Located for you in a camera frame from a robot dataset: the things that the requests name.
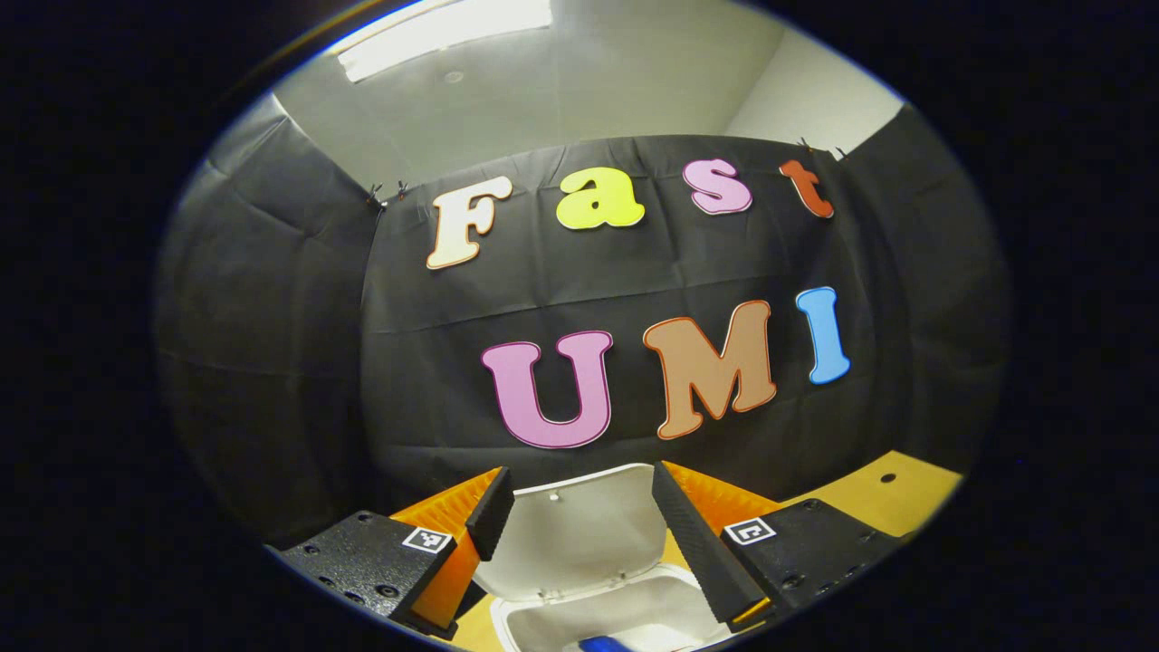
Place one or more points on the black backdrop cloth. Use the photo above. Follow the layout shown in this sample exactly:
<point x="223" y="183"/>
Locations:
<point x="272" y="362"/>

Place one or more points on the blue silver pop can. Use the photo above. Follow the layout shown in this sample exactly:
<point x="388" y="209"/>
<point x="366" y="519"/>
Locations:
<point x="605" y="645"/>

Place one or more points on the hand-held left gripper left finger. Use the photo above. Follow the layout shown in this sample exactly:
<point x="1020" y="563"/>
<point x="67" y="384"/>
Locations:
<point x="493" y="516"/>

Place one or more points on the white desktop garbage bin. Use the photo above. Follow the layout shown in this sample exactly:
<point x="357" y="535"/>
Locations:
<point x="579" y="534"/>

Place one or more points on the ceiling light panel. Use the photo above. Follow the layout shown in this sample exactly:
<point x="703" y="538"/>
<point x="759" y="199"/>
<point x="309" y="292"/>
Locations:
<point x="435" y="32"/>

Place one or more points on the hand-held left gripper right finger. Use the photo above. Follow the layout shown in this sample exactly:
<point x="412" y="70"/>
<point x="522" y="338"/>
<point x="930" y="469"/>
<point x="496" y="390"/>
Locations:
<point x="697" y="543"/>

